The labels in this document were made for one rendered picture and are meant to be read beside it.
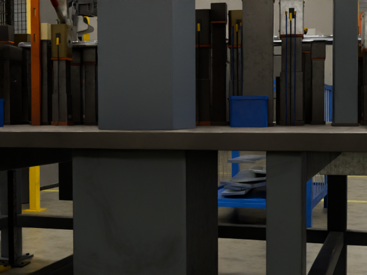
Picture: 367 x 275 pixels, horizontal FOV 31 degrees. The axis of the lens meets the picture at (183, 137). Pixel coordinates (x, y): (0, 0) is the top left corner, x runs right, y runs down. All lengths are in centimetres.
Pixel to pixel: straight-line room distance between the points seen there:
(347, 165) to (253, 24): 82
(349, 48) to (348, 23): 7
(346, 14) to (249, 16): 29
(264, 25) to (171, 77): 50
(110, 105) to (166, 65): 18
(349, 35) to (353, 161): 72
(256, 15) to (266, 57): 13
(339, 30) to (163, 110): 66
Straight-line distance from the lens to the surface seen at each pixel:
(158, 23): 163
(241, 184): 435
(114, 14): 167
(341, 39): 202
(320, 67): 232
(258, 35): 202
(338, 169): 261
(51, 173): 538
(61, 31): 233
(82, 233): 167
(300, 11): 218
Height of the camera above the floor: 74
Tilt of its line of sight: 2 degrees down
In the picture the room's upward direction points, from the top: straight up
